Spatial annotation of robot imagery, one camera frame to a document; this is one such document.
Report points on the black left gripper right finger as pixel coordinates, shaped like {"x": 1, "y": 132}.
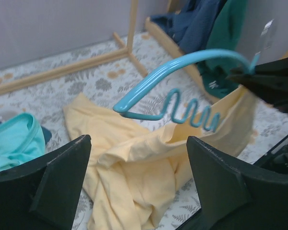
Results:
{"x": 235, "y": 195}

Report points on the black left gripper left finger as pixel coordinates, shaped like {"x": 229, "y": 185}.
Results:
{"x": 43, "y": 194}

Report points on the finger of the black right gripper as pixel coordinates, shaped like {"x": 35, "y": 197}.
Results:
{"x": 269, "y": 82}

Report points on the teal green shirt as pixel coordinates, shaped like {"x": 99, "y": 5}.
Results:
{"x": 21, "y": 140}

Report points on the beige garment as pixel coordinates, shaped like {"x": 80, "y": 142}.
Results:
{"x": 133, "y": 173}

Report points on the navy blue t shirt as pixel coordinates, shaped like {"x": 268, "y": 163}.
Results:
{"x": 47, "y": 134}

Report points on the dark green shorts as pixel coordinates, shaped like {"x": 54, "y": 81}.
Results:
{"x": 224, "y": 37}

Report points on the blue checkered shorts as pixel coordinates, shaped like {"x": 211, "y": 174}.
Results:
{"x": 191, "y": 28}

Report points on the right wooden clothes rack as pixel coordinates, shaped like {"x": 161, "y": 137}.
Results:
{"x": 172, "y": 48}

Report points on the wooden clothes rack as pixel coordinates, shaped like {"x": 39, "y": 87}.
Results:
{"x": 172, "y": 48}
{"x": 125, "y": 51}

